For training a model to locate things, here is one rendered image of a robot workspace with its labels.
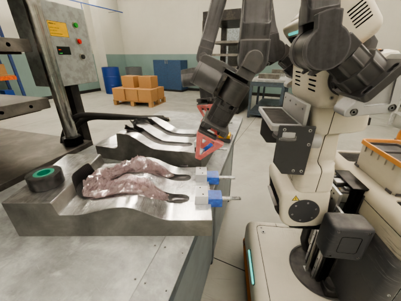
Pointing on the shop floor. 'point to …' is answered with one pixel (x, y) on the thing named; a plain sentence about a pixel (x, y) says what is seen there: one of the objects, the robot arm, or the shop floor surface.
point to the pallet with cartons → (139, 91)
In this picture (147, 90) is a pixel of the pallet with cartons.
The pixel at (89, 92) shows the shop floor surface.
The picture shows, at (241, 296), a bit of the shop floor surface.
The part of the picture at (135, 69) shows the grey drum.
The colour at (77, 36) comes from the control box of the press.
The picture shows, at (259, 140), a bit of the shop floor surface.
